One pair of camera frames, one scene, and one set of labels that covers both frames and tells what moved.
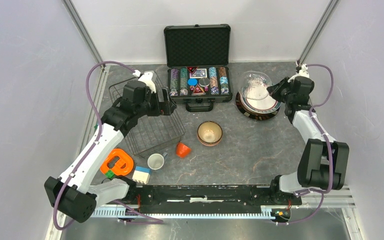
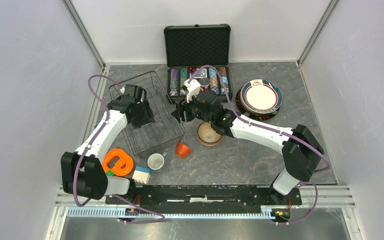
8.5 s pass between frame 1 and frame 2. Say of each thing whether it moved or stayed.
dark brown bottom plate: stayed
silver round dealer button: stayed
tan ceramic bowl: stayed
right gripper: moved
